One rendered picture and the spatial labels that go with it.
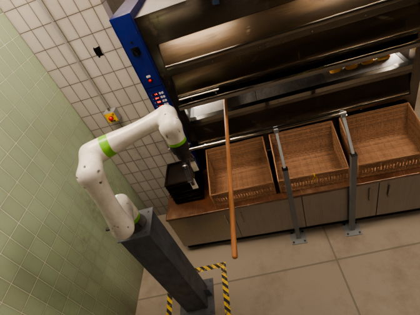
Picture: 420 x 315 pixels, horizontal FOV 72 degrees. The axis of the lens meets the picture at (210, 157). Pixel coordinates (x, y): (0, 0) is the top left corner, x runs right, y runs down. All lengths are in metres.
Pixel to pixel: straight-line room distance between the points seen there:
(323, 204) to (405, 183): 0.63
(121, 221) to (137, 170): 1.51
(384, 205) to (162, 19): 2.32
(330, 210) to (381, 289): 0.68
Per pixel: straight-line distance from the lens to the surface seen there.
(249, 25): 2.24
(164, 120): 1.34
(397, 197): 2.88
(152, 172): 3.05
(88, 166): 1.41
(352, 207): 2.71
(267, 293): 2.76
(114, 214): 1.57
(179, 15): 2.21
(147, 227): 1.89
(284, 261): 2.86
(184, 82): 2.40
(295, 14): 2.27
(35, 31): 2.56
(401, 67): 2.73
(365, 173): 2.60
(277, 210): 2.63
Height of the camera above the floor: 2.54
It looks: 40 degrees down
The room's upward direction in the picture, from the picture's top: 23 degrees counter-clockwise
